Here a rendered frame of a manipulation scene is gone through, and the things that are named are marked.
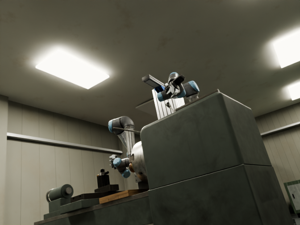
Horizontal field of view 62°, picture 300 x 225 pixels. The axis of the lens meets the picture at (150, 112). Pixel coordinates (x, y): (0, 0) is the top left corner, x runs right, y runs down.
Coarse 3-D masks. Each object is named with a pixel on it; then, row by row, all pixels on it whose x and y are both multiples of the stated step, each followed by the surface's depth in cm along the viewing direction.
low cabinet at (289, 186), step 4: (296, 180) 666; (284, 184) 679; (288, 184) 674; (292, 184) 669; (296, 184) 663; (288, 188) 671; (292, 188) 666; (296, 188) 661; (288, 192) 670; (292, 192) 664; (296, 192) 659; (288, 196) 668; (292, 196) 662; (296, 196) 657; (292, 200) 660; (296, 200) 655; (292, 204) 659; (296, 204) 653; (296, 208) 651; (296, 212) 650
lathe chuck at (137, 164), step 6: (138, 144) 174; (132, 150) 173; (138, 150) 168; (138, 156) 166; (132, 162) 168; (138, 162) 165; (138, 168) 165; (144, 168) 163; (138, 174) 167; (144, 174) 164; (144, 180) 168
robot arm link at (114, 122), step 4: (112, 120) 234; (116, 120) 231; (120, 120) 229; (108, 124) 233; (112, 124) 231; (116, 124) 230; (120, 124) 229; (112, 128) 231; (112, 132) 236; (116, 132) 234; (120, 132) 234; (124, 132) 239; (120, 136) 239; (124, 136) 239; (124, 140) 241; (124, 144) 245
